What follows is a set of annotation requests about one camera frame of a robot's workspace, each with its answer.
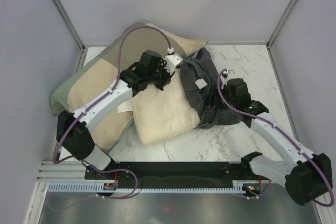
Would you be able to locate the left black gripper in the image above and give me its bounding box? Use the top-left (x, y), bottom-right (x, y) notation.
top-left (148, 61), bottom-right (175, 92)

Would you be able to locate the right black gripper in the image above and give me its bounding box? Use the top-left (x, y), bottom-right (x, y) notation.
top-left (203, 83), bottom-right (237, 110)

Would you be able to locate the dark grey plaid pillowcase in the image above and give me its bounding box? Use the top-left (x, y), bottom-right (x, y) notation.
top-left (180, 47), bottom-right (242, 129)

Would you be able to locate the cream pillow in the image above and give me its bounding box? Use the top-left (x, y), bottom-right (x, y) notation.
top-left (117, 70), bottom-right (200, 145)

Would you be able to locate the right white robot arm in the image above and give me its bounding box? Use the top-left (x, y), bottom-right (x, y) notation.
top-left (216, 77), bottom-right (335, 207)

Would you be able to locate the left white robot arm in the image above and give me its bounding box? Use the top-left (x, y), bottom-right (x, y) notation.
top-left (56, 50), bottom-right (182, 179)

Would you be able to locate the green beige patchwork pillow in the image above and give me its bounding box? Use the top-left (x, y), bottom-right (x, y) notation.
top-left (50, 20), bottom-right (208, 152)

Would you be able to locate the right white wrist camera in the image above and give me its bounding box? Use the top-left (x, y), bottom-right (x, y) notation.
top-left (221, 68), bottom-right (235, 90)

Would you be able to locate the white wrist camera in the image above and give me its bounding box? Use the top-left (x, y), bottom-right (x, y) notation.
top-left (164, 53), bottom-right (183, 75)
top-left (221, 68), bottom-right (235, 90)

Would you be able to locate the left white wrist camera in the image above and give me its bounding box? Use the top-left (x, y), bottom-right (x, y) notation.
top-left (164, 53), bottom-right (183, 75)

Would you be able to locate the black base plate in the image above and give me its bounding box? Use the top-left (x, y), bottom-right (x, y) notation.
top-left (85, 162), bottom-right (259, 189)

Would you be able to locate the right aluminium frame post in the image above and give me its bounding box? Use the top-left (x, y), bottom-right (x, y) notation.
top-left (265, 0), bottom-right (316, 49)

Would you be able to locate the aluminium frame post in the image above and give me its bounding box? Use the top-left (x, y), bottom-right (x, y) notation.
top-left (265, 0), bottom-right (316, 49)
top-left (36, 0), bottom-right (86, 51)

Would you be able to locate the left aluminium frame post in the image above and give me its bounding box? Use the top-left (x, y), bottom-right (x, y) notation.
top-left (36, 0), bottom-right (86, 51)

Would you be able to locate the light blue slotted cable duct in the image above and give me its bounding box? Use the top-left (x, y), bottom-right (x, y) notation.
top-left (48, 180), bottom-right (249, 193)

